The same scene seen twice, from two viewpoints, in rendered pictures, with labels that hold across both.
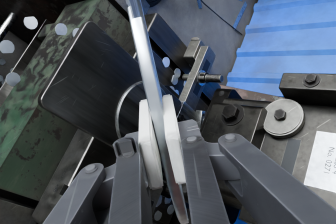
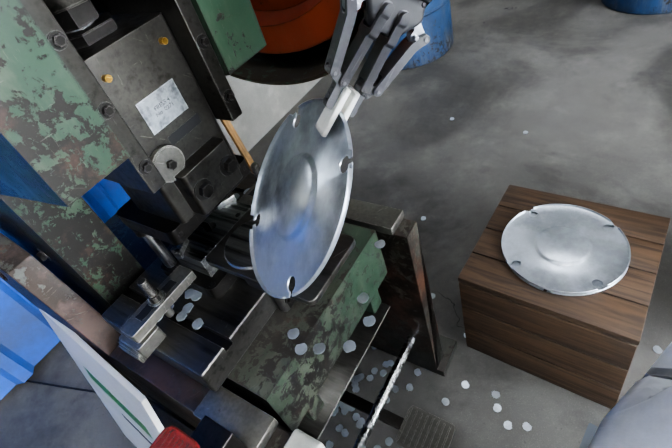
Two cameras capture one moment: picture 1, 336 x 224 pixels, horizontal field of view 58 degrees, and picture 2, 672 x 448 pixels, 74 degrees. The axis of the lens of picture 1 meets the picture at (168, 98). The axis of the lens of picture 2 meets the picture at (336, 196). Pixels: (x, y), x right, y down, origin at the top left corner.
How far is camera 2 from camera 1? 0.51 m
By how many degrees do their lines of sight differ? 52
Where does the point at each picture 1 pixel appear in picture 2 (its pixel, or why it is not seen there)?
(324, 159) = (166, 111)
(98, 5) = (273, 386)
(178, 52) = (173, 339)
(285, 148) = (179, 140)
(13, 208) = (357, 217)
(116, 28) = (251, 368)
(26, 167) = not seen: hidden behind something
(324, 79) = (138, 159)
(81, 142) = not seen: hidden behind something
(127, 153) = (365, 91)
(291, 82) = (156, 178)
